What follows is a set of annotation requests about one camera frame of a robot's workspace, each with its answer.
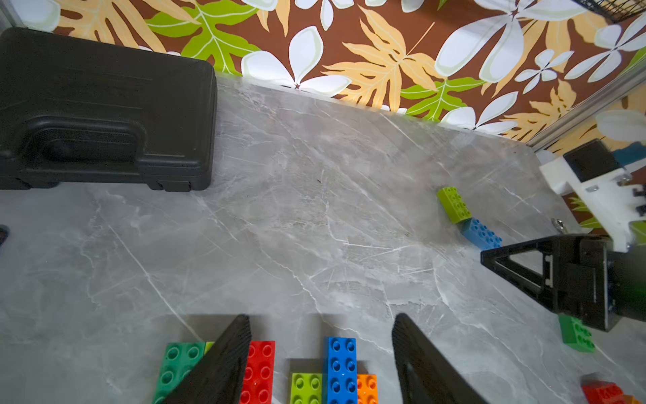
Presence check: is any black wire basket centre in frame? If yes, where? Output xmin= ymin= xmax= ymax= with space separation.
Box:
xmin=575 ymin=0 xmax=646 ymax=24

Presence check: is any orange upturned lego brick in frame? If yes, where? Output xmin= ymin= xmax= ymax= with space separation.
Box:
xmin=358 ymin=375 xmax=379 ymax=404

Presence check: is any black plastic tool case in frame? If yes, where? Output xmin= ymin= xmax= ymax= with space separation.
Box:
xmin=1 ymin=27 xmax=217 ymax=192

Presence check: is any dark blue upturned lego brick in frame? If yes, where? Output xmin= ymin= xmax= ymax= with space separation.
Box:
xmin=322 ymin=337 xmax=358 ymax=404

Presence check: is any silver combination wrench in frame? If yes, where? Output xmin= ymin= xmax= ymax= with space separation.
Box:
xmin=551 ymin=218 xmax=568 ymax=234

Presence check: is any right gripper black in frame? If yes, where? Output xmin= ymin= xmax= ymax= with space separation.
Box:
xmin=479 ymin=138 xmax=646 ymax=333

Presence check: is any light blue lego brick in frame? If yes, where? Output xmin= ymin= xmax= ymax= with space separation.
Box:
xmin=461 ymin=218 xmax=502 ymax=251

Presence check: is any aluminium frame post right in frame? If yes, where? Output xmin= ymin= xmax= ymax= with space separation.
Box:
xmin=526 ymin=59 xmax=645 ymax=152

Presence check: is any lime green lego brick front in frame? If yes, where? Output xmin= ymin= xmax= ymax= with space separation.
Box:
xmin=289 ymin=373 xmax=322 ymax=404

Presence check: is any long red lego brick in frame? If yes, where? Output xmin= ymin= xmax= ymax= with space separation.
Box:
xmin=582 ymin=381 xmax=626 ymax=404

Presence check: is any small dark green lego brick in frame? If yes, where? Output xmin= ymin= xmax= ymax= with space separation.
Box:
xmin=559 ymin=314 xmax=597 ymax=353

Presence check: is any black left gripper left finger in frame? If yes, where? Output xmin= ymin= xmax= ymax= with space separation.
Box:
xmin=163 ymin=315 xmax=252 ymax=403

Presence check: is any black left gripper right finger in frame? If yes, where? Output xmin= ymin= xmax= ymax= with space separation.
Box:
xmin=391 ymin=313 xmax=486 ymax=403

